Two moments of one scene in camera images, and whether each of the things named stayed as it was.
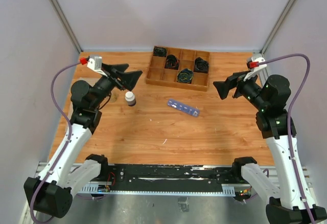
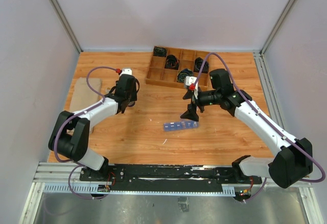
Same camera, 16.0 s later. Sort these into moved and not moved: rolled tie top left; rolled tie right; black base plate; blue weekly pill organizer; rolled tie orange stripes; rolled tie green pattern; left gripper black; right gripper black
Moved: blue weekly pill organizer; left gripper black; right gripper black
Not moved: rolled tie green pattern; black base plate; rolled tie top left; rolled tie right; rolled tie orange stripes
